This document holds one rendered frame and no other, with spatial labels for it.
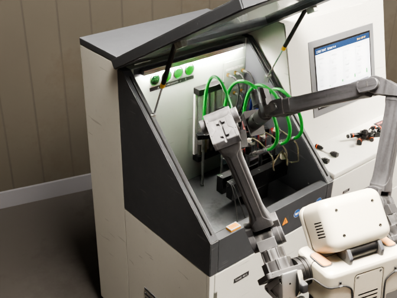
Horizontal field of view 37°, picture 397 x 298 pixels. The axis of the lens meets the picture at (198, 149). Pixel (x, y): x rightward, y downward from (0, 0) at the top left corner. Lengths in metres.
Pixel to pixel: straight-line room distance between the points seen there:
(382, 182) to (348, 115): 1.06
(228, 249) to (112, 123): 0.71
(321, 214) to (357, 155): 1.13
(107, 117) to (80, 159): 1.64
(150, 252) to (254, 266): 0.46
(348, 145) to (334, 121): 0.14
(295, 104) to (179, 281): 0.89
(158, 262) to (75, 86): 1.66
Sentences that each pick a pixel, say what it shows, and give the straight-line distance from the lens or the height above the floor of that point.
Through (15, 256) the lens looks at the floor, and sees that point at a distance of 3.79.
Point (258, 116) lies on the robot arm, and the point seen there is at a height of 1.35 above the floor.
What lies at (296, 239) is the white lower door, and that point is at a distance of 2.65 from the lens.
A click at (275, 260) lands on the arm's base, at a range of 1.74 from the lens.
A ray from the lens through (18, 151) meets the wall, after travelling 4.04.
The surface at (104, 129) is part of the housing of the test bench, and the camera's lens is 2.61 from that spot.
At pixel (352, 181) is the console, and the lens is 2.80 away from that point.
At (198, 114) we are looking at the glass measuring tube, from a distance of 2.64.
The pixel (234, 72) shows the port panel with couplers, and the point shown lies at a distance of 2.73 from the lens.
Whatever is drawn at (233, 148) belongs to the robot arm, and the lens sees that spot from 1.59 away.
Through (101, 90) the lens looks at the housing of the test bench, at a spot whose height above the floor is 1.31.
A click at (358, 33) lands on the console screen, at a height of 1.42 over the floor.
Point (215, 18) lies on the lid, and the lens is 1.80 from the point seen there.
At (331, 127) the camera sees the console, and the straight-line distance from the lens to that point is 2.92.
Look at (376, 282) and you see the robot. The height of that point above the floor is 1.17.
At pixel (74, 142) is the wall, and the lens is 4.10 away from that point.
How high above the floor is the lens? 2.34
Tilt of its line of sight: 30 degrees down
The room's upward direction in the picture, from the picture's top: 1 degrees clockwise
